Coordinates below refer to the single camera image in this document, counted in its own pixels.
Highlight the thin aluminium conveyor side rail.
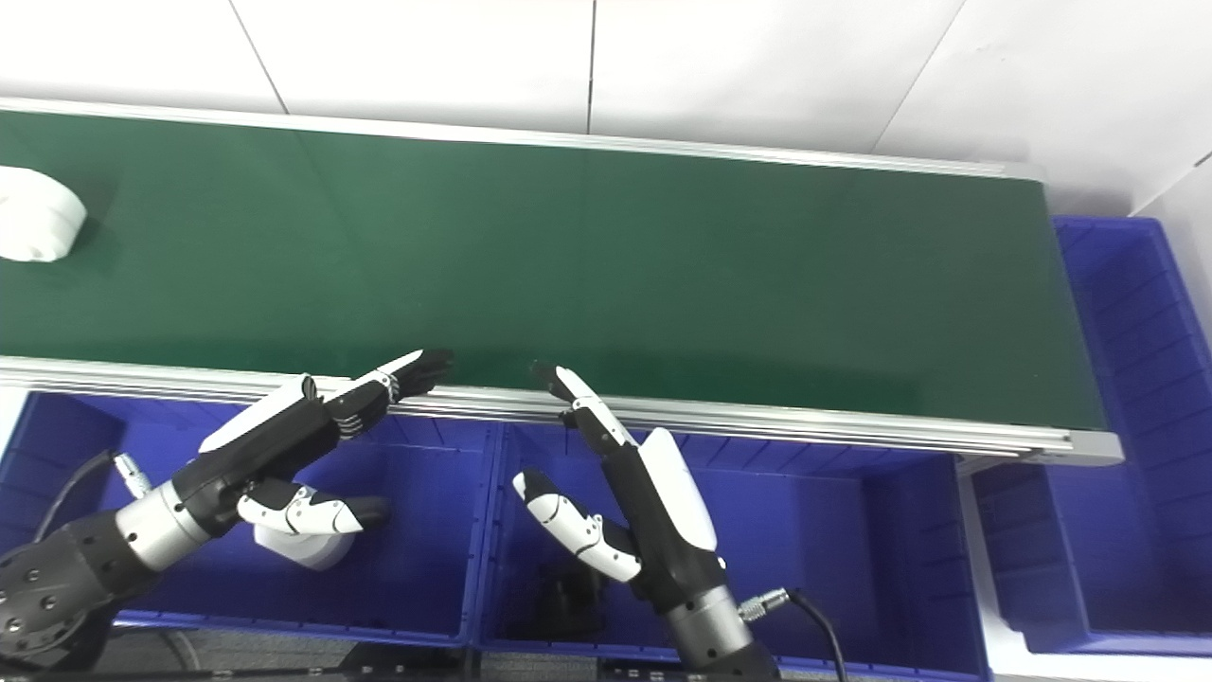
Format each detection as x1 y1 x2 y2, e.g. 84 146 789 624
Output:
0 97 1043 181

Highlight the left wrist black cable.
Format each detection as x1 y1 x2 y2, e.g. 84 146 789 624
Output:
33 450 154 546

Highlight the white round plastic part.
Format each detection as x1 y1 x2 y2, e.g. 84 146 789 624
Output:
0 166 88 263
254 521 361 572

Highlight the long blue plastic bin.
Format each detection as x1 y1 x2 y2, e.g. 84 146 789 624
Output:
971 216 1212 656

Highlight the grey floor cable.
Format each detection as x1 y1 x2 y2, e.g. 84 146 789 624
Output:
163 628 204 673

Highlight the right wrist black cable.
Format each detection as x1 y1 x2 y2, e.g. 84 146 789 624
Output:
739 587 848 682

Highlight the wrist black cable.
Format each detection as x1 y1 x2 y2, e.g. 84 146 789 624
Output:
33 450 154 546
739 587 848 682

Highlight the black plastic part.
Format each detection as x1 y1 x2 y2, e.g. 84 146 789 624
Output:
530 559 607 641

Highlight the green conveyor belt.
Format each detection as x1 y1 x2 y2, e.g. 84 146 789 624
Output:
0 109 1109 432

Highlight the wide aluminium conveyor side rail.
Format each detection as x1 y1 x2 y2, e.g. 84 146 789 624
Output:
0 355 1125 467

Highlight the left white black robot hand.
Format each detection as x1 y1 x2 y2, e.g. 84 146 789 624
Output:
170 349 455 543

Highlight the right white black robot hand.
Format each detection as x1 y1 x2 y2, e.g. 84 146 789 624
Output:
511 362 732 617

